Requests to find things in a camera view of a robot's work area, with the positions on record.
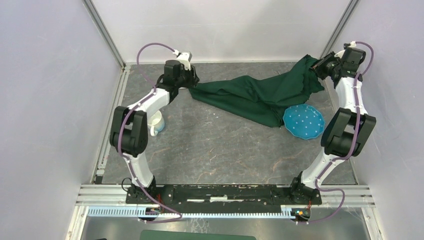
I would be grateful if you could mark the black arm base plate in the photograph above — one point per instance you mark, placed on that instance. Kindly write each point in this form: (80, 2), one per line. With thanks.
(224, 198)

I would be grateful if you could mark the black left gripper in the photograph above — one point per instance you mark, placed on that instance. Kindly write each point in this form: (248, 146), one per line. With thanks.
(193, 78)

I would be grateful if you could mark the green mat at bottom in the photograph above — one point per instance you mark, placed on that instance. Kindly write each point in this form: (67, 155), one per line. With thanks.
(173, 235)

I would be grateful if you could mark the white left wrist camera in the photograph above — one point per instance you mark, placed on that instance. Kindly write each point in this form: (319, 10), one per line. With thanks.
(184, 57)

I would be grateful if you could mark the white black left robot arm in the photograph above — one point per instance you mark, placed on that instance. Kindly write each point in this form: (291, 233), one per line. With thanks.
(129, 131)

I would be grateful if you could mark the blue slotted cable duct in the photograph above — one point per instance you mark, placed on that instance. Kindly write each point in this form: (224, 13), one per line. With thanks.
(148, 212)

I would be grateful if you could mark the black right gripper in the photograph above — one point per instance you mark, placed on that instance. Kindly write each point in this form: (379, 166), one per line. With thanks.
(318, 67)

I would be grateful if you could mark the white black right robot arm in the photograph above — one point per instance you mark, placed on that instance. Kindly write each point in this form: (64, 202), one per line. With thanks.
(349, 129)

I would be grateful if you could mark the dark green cloth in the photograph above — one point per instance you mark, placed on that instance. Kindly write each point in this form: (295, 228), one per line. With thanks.
(263, 101)

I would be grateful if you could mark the white blue mug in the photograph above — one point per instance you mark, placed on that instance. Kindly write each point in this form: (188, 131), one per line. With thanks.
(156, 123)

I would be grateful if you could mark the blue polka dot plate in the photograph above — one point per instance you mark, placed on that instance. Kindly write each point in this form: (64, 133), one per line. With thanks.
(304, 121)

